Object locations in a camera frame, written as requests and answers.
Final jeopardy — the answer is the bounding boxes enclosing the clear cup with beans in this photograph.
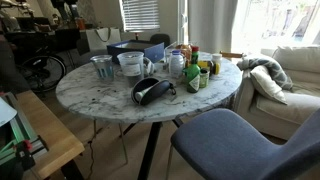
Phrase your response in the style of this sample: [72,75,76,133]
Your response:
[117,51,144,87]

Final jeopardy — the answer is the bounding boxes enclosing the clear cup blue stripes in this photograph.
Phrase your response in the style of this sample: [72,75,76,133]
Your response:
[90,55,114,81]

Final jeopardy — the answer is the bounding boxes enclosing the round marble table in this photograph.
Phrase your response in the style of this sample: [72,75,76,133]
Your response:
[56,59,242,180]

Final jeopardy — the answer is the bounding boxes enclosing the black open glasses case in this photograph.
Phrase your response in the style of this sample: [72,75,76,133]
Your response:
[131,78,176,106]

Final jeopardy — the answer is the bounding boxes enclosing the clear bottle blue cap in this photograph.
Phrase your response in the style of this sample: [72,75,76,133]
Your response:
[169,50,184,78]

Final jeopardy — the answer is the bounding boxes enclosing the green lime juice bottle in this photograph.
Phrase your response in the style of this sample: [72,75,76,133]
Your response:
[183,51,200,93]

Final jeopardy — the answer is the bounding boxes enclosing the navy blue cardboard box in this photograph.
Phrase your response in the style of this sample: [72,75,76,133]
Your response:
[107,40,164,64]

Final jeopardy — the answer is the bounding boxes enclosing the small green label jar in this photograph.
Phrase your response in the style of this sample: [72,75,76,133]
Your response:
[199,68,209,88]

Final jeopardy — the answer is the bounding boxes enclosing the red cap sauce bottle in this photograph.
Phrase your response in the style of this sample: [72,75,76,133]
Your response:
[191,46,199,61]

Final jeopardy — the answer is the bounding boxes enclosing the white pill bottle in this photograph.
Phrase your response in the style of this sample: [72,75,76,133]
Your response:
[211,53,222,64]

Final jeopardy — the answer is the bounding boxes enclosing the blue upholstered chair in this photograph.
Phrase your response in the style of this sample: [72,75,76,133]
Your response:
[171,108,320,180]

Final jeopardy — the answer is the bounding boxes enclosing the white window blinds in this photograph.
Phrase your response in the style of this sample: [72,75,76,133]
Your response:
[119,0,160,32]

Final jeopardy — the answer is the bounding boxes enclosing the white tote bag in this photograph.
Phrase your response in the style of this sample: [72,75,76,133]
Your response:
[86,27,121,51]

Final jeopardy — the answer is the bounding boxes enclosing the white curtain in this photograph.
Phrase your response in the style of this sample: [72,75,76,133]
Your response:
[188,0,238,53]

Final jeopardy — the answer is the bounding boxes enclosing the grey patterned blanket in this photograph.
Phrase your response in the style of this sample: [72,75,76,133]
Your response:
[237,56,293,90]

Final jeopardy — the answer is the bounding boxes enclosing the cream throw pillow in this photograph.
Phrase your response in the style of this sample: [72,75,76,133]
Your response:
[250,65,287,104]

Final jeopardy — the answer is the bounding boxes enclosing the black bicycle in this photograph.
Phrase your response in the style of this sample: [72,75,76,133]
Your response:
[0,0,81,94]

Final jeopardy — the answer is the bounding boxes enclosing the beige sofa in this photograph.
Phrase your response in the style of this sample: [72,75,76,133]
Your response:
[235,45,320,139]

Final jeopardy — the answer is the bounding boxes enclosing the green red clamp tool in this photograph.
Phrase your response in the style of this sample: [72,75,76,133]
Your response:
[0,92,49,170]

